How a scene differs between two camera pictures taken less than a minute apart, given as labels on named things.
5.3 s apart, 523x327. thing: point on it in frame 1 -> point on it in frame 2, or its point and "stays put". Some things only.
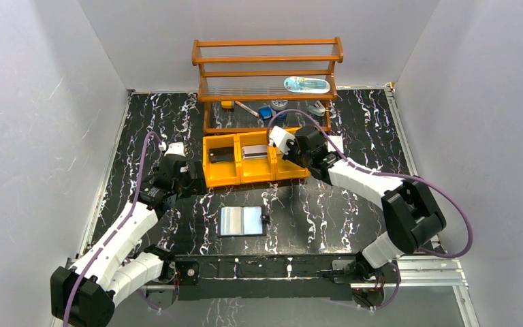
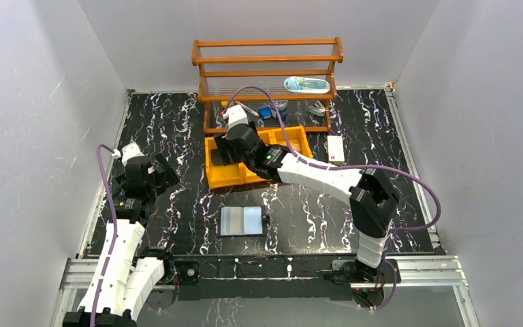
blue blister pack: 306,85 stays put
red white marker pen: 244,107 stays put
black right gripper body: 294,154 -> 223,146
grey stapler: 317,108 stays put
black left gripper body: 188,176 -> 154,171
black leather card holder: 242,221 stays put
